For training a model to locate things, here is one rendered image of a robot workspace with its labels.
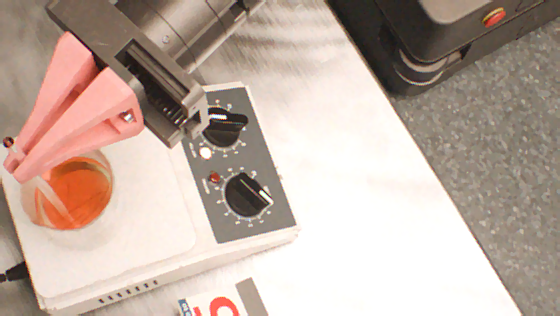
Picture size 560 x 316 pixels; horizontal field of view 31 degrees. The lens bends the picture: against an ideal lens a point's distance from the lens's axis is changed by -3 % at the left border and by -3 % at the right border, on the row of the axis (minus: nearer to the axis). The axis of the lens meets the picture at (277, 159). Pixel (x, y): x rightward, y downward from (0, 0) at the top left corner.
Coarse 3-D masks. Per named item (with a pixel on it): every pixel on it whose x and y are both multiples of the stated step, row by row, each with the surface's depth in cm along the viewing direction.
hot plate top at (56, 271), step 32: (0, 160) 71; (128, 160) 72; (160, 160) 72; (128, 192) 71; (160, 192) 71; (128, 224) 70; (160, 224) 70; (192, 224) 71; (32, 256) 70; (64, 256) 70; (96, 256) 70; (128, 256) 70; (160, 256) 70; (64, 288) 69
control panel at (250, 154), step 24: (216, 96) 77; (240, 96) 79; (192, 144) 75; (240, 144) 77; (264, 144) 78; (192, 168) 74; (216, 168) 75; (240, 168) 76; (264, 168) 77; (216, 192) 74; (216, 216) 73; (240, 216) 74; (264, 216) 75; (288, 216) 77; (216, 240) 72
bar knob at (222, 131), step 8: (208, 112) 76; (216, 112) 75; (224, 112) 76; (216, 120) 74; (224, 120) 75; (232, 120) 75; (240, 120) 76; (248, 120) 76; (208, 128) 75; (216, 128) 75; (224, 128) 76; (232, 128) 76; (240, 128) 76; (208, 136) 75; (216, 136) 76; (224, 136) 76; (232, 136) 76; (216, 144) 76; (224, 144) 76; (232, 144) 76
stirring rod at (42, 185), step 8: (8, 136) 50; (8, 144) 50; (16, 144) 51; (16, 152) 51; (16, 160) 52; (40, 176) 57; (40, 184) 58; (48, 184) 59; (48, 192) 60; (56, 200) 62; (56, 208) 64; (64, 208) 65; (64, 216) 66
